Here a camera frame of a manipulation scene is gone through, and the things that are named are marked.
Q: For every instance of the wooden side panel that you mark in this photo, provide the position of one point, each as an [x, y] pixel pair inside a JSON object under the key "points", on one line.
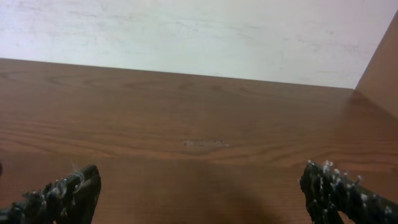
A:
{"points": [[379, 80]]}

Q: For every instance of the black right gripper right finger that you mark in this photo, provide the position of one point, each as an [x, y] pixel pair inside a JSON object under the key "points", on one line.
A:
{"points": [[328, 193]]}

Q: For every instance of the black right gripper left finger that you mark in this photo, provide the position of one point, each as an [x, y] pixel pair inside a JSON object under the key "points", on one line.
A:
{"points": [[71, 199]]}

